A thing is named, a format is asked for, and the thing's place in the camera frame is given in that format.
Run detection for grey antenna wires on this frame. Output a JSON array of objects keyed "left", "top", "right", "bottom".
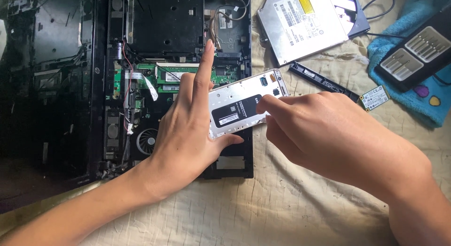
[{"left": 210, "top": 6, "right": 249, "bottom": 51}]

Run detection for white smartphone with back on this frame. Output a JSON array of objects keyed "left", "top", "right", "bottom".
[{"left": 208, "top": 69, "right": 290, "bottom": 140}]

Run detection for white flat ribbon cable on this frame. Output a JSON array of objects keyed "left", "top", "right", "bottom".
[{"left": 125, "top": 72, "right": 159, "bottom": 102}]

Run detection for person's right hand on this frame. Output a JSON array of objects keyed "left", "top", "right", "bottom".
[{"left": 255, "top": 91, "right": 433, "bottom": 205}]

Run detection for small green wireless card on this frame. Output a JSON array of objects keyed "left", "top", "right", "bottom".
[{"left": 358, "top": 85, "right": 390, "bottom": 112}]

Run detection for black laptop lid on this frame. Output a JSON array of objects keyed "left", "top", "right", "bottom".
[{"left": 0, "top": 0, "right": 108, "bottom": 215}]

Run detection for person's left hand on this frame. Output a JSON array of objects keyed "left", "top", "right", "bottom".
[{"left": 140, "top": 39, "right": 245, "bottom": 201}]

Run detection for green memory module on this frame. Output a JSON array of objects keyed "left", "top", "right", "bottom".
[{"left": 156, "top": 64, "right": 201, "bottom": 85}]

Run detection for black laptop cooling fan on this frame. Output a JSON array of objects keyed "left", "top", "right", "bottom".
[{"left": 136, "top": 128, "right": 160, "bottom": 156}]

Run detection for black screwdriver bit case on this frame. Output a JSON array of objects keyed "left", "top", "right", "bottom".
[{"left": 374, "top": 6, "right": 451, "bottom": 94}]

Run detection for black disassembled laptop base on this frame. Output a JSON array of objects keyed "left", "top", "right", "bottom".
[{"left": 90, "top": 0, "right": 254, "bottom": 180}]

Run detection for black thin cable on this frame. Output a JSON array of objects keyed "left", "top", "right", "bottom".
[{"left": 362, "top": 0, "right": 406, "bottom": 39}]

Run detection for silver optical disc drive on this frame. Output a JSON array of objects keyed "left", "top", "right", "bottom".
[{"left": 256, "top": 0, "right": 371, "bottom": 67}]

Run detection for blue towel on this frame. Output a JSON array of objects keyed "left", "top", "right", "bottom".
[{"left": 366, "top": 0, "right": 451, "bottom": 129}]

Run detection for red wire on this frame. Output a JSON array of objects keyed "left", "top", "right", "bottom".
[{"left": 121, "top": 42, "right": 135, "bottom": 134}]

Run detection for black plastic bezel strip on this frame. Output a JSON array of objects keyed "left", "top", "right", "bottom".
[{"left": 288, "top": 61, "right": 361, "bottom": 103}]

